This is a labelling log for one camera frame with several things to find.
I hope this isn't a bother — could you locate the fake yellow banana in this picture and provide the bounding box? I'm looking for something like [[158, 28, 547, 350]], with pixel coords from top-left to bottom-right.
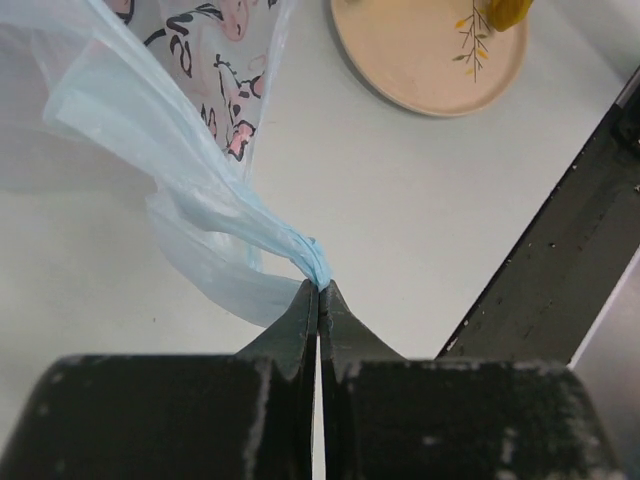
[[486, 0, 533, 32]]

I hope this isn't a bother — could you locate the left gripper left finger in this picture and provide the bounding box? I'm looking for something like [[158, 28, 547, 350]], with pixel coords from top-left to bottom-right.
[[1, 282, 319, 479]]

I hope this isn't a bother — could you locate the round beige ceramic plate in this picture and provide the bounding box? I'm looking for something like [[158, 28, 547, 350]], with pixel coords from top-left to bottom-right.
[[330, 0, 529, 117]]

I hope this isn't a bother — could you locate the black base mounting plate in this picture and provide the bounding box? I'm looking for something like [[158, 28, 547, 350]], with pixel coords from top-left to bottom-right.
[[437, 74, 639, 364]]

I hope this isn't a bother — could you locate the light blue plastic bag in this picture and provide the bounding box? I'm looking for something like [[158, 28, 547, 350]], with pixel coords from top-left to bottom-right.
[[1, 1, 331, 326]]

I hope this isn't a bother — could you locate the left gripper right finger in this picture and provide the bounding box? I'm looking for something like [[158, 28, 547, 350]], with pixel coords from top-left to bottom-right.
[[318, 284, 625, 479]]

